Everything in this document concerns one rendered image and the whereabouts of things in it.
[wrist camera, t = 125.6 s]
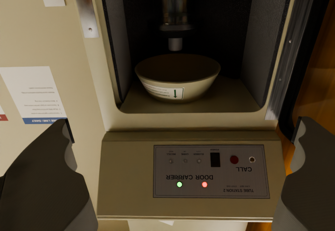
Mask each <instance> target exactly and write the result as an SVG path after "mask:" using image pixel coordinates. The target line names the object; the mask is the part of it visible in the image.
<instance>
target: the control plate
mask: <svg viewBox="0 0 335 231"><path fill-rule="evenodd" d="M210 153H220V167H211V161H210ZM231 156H237V157H238V159H239V161H238V163H237V164H232V163H231V162H230V157H231ZM250 157H254V158H255V162H254V163H251V162H250V161H249V158H250ZM198 158H199V159H201V163H200V164H198V163H197V162H196V160H197V159H198ZM169 159H173V163H172V164H170V163H169V162H168V160H169ZM183 159H187V163H186V164H184V163H183V162H182V160H183ZM178 181H181V182H182V187H181V188H179V187H177V185H176V184H177V182H178ZM203 181H205V182H207V183H208V186H207V187H206V188H204V187H202V185H201V184H202V182H203ZM153 198H229V199H270V193H269V185H268V176H267V168H266V159H265V151H264V145H154V173H153Z"/></svg>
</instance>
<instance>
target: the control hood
mask: <svg viewBox="0 0 335 231"><path fill-rule="evenodd" d="M154 145H264V151H265V159H266V168H267V176H268V185H269V193H270V199H229V198H153V173H154ZM285 179H286V170H285V163H284V157H283V149H282V142H281V139H280V138H279V136H278V135H277V133H276V132H275V131H205V132H107V133H106V134H105V135H104V137H103V139H102V144H101V157H100V170H99V182H98V195H97V208H96V218H97V219H98V220H134V221H204V222H272V221H273V217H274V213H275V210H276V206H277V203H278V200H279V197H280V194H281V191H282V188H283V185H284V182H285Z"/></svg>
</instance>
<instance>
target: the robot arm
mask: <svg viewBox="0 0 335 231"><path fill-rule="evenodd" d="M291 142H292V143H294V146H295V147H296V149H295V152H294V155H293V158H292V161H291V164H290V169H291V171H292V173H291V174H289V175H287V176H286V179H285V182H284V185H283V188H282V191H281V194H280V197H279V200H278V203H277V206H276V210H275V213H274V217H273V221H272V224H271V230H272V231H335V136H334V135H333V134H332V133H330V132H329V131H328V130H326V129H325V128H324V127H322V126H321V125H320V124H319V123H317V122H316V121H315V120H313V119H312V118H310V117H308V116H299V117H298V120H297V123H296V126H295V130H294V133H293V136H292V140H291ZM73 143H75V141H74V138H73V134H72V131H71V128H70V124H69V121H68V119H67V118H66V119H58V120H56V121H55V122H54V123H53V124H52V125H51V126H50V127H49V128H47V129H46V130H45V131H44V132H43V133H42V134H41V135H39V136H38V137H37V138H36V139H35V140H34V141H33V142H32V143H30V144H29V145H28V146H27V147H26V148H25V149H24V150H23V151H22V152H21V153H20V155H19V156H18V157H17V158H16V159H15V160H14V162H13V163H12V164H11V165H10V167H9V168H8V169H7V171H6V172H5V173H4V175H3V176H1V177H0V231H97V229H98V221H97V218H96V214H95V211H94V208H93V204H92V201H91V198H90V195H89V191H88V188H87V185H86V182H85V179H84V176H83V175H82V174H80V173H77V172H76V169H77V163H76V160H75V157H74V153H73V150H72V144H73Z"/></svg>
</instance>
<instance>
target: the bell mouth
mask: <svg viewBox="0 0 335 231"><path fill-rule="evenodd" d="M220 70H221V66H220V64H219V63H218V62H217V61H216V60H214V59H212V58H209V57H206V56H202V55H197V54H188V53H173V54H163V55H157V56H153V57H150V58H147V59H145V60H143V61H141V62H139V63H138V64H137V65H136V66H135V73H136V74H137V76H138V77H139V79H140V81H141V82H142V84H143V86H144V87H145V89H146V90H147V92H148V93H149V95H150V96H151V97H152V98H154V99H156V100H158V101H161V102H165V103H173V104H181V103H189V102H193V101H196V100H199V99H201V98H202V97H204V96H205V95H206V93H207V92H208V90H209V88H210V87H211V85H212V83H213V82H214V80H215V78H216V77H217V75H218V73H219V72H220ZM169 79H188V80H191V81H184V82H166V81H164V80H169Z"/></svg>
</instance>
